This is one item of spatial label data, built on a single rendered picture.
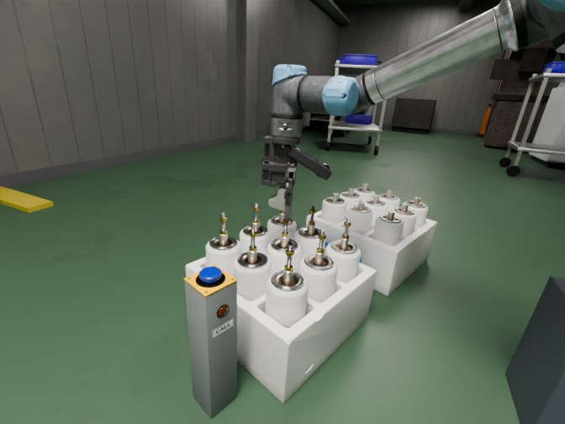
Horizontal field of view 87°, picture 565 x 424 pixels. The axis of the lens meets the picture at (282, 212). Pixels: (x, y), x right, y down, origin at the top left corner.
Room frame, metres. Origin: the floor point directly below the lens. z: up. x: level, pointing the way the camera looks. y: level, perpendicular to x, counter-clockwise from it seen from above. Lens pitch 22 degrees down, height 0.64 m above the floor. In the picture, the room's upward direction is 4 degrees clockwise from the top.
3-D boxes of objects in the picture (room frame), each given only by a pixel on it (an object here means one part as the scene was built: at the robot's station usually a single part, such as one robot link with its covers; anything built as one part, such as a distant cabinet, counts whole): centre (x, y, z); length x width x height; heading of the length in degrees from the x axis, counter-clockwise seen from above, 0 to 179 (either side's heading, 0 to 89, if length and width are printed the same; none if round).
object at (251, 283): (0.64, 0.07, 0.16); 0.10 x 0.10 x 0.18
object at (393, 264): (1.14, -0.38, 0.09); 0.39 x 0.39 x 0.18; 47
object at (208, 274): (0.46, 0.12, 0.32); 0.04 x 0.04 x 0.02
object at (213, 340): (0.46, 0.12, 0.16); 0.07 x 0.07 x 0.31; 49
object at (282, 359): (0.73, -0.01, 0.09); 0.39 x 0.39 x 0.18; 49
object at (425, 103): (7.16, -2.86, 0.35); 1.01 x 0.83 x 0.70; 157
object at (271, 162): (0.73, 0.01, 0.48); 0.09 x 0.08 x 0.12; 86
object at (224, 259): (0.72, 0.16, 0.16); 0.10 x 0.10 x 0.18
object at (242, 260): (0.64, 0.07, 0.25); 0.08 x 0.08 x 0.01
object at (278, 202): (0.71, 0.01, 0.38); 0.06 x 0.03 x 0.09; 86
